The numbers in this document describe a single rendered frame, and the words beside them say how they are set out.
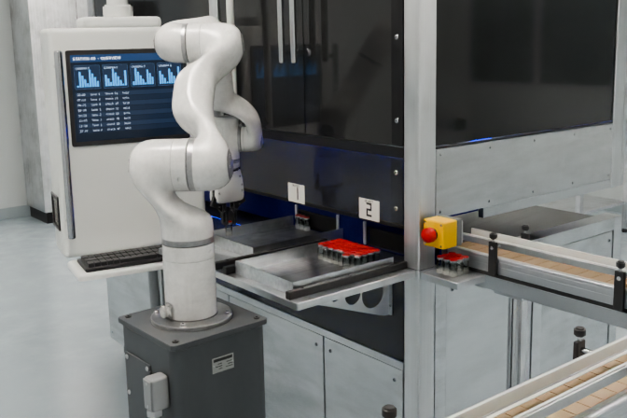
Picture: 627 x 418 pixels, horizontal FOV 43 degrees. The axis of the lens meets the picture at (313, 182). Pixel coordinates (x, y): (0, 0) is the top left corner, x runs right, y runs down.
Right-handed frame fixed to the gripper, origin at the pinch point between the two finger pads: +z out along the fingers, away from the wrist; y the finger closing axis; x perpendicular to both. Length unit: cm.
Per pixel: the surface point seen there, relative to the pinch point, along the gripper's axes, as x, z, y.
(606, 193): -163, 81, -480
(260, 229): -4.2, 7.1, -14.8
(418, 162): 61, -22, -21
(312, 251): 30.0, 6.5, -9.2
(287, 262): 31.3, 7.7, 0.6
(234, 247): 11.8, 6.3, 5.7
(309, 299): 60, 8, 16
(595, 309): 108, 9, -32
